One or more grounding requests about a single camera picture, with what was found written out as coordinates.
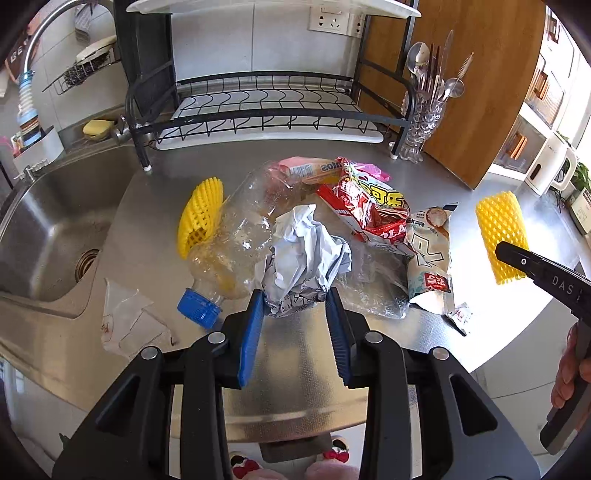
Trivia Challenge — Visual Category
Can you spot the white drip tray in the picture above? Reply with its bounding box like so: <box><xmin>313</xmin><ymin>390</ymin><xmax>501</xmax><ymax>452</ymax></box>
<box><xmin>154</xmin><ymin>95</ymin><xmax>386</xmax><ymax>148</ymax></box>

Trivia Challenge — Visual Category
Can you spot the pink slipper with red bow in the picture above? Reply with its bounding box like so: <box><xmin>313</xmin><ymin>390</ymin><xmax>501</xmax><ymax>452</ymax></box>
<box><xmin>307</xmin><ymin>436</ymin><xmax>365</xmax><ymax>480</ymax></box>
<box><xmin>228</xmin><ymin>455</ymin><xmax>274</xmax><ymax>480</ymax></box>

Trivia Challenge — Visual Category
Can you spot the clear flat plastic wrapper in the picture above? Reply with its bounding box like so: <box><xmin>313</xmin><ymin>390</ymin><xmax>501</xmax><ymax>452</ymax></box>
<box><xmin>100</xmin><ymin>277</ymin><xmax>178</xmax><ymax>356</ymax></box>

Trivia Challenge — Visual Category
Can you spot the crushed clear plastic bottle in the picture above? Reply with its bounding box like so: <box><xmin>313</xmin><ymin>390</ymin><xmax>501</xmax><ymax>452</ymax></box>
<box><xmin>177</xmin><ymin>161</ymin><xmax>303</xmax><ymax>329</ymax></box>

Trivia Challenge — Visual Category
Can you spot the white snack packet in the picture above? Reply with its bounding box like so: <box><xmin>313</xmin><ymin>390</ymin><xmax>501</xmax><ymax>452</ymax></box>
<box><xmin>405</xmin><ymin>205</ymin><xmax>454</xmax><ymax>315</ymax></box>

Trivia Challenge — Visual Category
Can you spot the wooden cutting board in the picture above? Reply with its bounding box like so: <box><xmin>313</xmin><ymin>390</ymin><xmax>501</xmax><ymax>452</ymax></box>
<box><xmin>358</xmin><ymin>0</ymin><xmax>548</xmax><ymax>190</ymax></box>

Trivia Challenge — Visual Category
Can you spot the white rack shelf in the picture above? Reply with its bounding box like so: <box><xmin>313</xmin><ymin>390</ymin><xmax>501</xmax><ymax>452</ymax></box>
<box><xmin>126</xmin><ymin>0</ymin><xmax>422</xmax><ymax>18</ymax></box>

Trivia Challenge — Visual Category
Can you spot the small white sachet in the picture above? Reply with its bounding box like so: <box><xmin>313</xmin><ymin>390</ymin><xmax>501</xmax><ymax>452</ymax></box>
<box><xmin>444</xmin><ymin>302</ymin><xmax>472</xmax><ymax>337</ymax></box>

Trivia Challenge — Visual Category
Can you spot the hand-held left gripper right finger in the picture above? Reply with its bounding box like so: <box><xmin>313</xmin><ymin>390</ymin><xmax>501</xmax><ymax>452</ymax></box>
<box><xmin>324</xmin><ymin>287</ymin><xmax>541</xmax><ymax>480</ymax></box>

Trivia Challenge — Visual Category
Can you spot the white sink caddy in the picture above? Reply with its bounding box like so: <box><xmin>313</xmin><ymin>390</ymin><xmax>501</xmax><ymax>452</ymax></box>
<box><xmin>11</xmin><ymin>126</ymin><xmax>65</xmax><ymax>174</ymax></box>

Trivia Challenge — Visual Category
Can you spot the person's right hand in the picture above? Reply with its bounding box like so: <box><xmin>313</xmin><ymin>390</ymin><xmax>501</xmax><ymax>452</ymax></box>
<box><xmin>551</xmin><ymin>322</ymin><xmax>591</xmax><ymax>417</ymax></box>

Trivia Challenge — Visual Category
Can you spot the red crinkled snack packet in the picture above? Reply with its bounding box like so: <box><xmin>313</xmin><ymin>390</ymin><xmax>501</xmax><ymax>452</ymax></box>
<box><xmin>339</xmin><ymin>159</ymin><xmax>411</xmax><ymax>232</ymax></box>

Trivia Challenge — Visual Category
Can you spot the green potted plant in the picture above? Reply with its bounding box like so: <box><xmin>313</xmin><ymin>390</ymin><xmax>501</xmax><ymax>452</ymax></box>
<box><xmin>556</xmin><ymin>131</ymin><xmax>591</xmax><ymax>197</ymax></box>

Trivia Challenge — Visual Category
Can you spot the white cabinet with clear doors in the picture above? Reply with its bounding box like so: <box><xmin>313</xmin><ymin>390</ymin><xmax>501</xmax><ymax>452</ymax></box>
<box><xmin>494</xmin><ymin>23</ymin><xmax>583</xmax><ymax>181</ymax></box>

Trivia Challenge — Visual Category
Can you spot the white paper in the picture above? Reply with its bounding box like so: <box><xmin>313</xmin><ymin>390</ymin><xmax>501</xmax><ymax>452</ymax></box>
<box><xmin>262</xmin><ymin>204</ymin><xmax>352</xmax><ymax>317</ymax></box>

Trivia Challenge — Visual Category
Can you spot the black cutlery box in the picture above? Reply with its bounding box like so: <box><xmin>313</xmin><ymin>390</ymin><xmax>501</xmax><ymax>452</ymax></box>
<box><xmin>114</xmin><ymin>0</ymin><xmax>180</xmax><ymax>126</ymax></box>

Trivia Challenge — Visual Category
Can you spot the white electric kettle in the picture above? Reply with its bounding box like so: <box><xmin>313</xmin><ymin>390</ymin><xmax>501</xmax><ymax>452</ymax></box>
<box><xmin>523</xmin><ymin>136</ymin><xmax>579</xmax><ymax>198</ymax></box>

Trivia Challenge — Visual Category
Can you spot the yellow sponge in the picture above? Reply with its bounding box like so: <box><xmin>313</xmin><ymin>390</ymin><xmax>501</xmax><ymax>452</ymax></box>
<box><xmin>82</xmin><ymin>119</ymin><xmax>114</xmax><ymax>140</ymax></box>

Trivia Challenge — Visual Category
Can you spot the chrome faucet with blue hose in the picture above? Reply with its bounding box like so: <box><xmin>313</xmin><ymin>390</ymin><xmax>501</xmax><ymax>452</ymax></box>
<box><xmin>16</xmin><ymin>0</ymin><xmax>114</xmax><ymax>148</ymax></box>

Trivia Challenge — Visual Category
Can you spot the clear plastic bag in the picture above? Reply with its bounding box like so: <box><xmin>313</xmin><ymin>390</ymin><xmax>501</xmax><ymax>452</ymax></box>
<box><xmin>332</xmin><ymin>244</ymin><xmax>411</xmax><ymax>320</ymax></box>

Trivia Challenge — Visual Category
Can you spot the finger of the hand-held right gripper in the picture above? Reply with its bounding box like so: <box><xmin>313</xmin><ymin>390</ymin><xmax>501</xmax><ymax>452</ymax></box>
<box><xmin>495</xmin><ymin>241</ymin><xmax>591</xmax><ymax>320</ymax></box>

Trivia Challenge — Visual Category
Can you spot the white wall socket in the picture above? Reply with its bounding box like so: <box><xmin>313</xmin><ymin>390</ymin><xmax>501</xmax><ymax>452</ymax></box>
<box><xmin>308</xmin><ymin>4</ymin><xmax>366</xmax><ymax>38</ymax></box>

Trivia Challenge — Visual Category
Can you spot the pink candy wrapper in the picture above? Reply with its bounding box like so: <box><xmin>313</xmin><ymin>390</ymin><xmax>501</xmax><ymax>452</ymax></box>
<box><xmin>277</xmin><ymin>156</ymin><xmax>392</xmax><ymax>186</ymax></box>

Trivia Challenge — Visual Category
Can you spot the stainless steel sink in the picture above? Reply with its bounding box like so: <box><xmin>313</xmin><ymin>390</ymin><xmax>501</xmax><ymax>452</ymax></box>
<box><xmin>0</xmin><ymin>143</ymin><xmax>145</xmax><ymax>319</ymax></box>

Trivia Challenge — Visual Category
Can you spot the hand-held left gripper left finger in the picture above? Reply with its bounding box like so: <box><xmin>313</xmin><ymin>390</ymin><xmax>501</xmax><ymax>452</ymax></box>
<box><xmin>53</xmin><ymin>290</ymin><xmax>267</xmax><ymax>480</ymax></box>

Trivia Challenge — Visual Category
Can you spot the brown pink hanging cloth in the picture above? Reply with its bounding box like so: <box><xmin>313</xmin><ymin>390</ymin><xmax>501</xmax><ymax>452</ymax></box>
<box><xmin>0</xmin><ymin>9</ymin><xmax>42</xmax><ymax>99</ymax></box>

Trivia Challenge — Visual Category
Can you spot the black wire dish rack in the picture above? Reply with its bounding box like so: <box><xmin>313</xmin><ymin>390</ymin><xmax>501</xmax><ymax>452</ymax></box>
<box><xmin>114</xmin><ymin>0</ymin><xmax>421</xmax><ymax>174</ymax></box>

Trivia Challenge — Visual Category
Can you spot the yellow foam fruit net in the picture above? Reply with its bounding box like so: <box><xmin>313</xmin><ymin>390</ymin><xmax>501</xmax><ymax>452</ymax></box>
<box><xmin>475</xmin><ymin>193</ymin><xmax>531</xmax><ymax>285</ymax></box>
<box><xmin>177</xmin><ymin>177</ymin><xmax>225</xmax><ymax>259</ymax></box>

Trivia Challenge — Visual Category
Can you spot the bottle brush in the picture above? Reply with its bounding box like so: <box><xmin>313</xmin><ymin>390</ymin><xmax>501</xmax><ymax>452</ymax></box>
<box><xmin>449</xmin><ymin>52</ymin><xmax>475</xmax><ymax>84</ymax></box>

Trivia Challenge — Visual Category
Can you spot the red and white flat wrapper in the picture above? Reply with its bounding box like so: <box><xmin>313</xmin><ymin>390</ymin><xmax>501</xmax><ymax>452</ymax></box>
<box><xmin>316</xmin><ymin>184</ymin><xmax>409</xmax><ymax>245</ymax></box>

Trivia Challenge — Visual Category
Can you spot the fish-shaped glass utensil holder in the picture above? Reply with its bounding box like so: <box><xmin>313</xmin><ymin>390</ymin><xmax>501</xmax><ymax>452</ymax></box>
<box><xmin>398</xmin><ymin>90</ymin><xmax>447</xmax><ymax>162</ymax></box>

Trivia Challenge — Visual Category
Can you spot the wire soap basket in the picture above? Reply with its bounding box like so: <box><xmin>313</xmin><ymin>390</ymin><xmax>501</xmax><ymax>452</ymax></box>
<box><xmin>42</xmin><ymin>34</ymin><xmax>123</xmax><ymax>96</ymax></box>

